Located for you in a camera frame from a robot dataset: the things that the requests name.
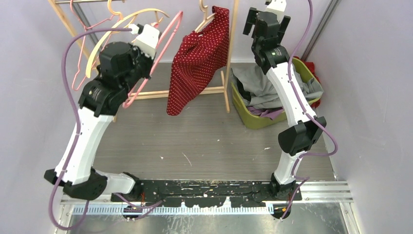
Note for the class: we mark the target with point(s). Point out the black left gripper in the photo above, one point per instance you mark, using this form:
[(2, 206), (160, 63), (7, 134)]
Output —
[(135, 50)]

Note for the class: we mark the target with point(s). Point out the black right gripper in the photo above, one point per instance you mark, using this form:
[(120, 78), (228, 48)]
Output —
[(251, 21)]

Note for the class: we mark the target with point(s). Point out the pink hanger of grey skirt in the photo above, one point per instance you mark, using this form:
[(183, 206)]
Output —
[(174, 24)]

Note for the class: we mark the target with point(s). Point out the grey skirt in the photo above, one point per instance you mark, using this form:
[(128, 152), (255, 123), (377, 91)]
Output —
[(256, 89)]

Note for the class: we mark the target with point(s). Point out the purple skirt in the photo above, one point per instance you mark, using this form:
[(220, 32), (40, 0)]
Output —
[(268, 113)]

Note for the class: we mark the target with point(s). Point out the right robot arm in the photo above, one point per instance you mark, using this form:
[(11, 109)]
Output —
[(305, 127)]

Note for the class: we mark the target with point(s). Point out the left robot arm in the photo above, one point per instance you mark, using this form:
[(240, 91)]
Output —
[(122, 65)]

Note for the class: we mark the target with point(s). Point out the red polka dot skirt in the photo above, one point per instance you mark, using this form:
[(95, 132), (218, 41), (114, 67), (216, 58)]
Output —
[(199, 56)]

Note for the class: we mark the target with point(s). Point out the wooden hanger of red skirt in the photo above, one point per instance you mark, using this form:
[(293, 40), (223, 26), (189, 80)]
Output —
[(206, 19)]

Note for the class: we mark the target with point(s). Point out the wooden clothes rack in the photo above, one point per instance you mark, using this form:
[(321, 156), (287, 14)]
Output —
[(159, 14)]

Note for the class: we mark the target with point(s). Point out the olive green plastic basket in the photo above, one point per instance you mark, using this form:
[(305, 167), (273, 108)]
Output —
[(254, 122)]

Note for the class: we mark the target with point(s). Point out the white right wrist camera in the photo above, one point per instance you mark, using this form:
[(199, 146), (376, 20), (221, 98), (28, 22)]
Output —
[(275, 6)]

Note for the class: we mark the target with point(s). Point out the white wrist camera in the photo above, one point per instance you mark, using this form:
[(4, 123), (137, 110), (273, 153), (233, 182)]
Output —
[(147, 38), (275, 6)]

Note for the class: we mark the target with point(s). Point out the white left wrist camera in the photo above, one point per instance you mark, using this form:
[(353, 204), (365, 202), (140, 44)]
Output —
[(147, 38)]

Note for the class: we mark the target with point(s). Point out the metal corner rail left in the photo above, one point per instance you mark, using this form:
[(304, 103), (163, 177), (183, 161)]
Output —
[(83, 19)]

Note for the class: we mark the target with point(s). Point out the metal corner rail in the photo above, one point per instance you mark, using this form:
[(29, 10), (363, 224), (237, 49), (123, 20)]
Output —
[(328, 13), (83, 19)]

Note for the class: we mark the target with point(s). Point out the metal corner rail right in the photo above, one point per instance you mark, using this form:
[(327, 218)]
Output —
[(328, 13)]

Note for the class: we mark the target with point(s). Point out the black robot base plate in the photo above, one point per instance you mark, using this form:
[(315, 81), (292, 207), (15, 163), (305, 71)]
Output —
[(207, 193)]

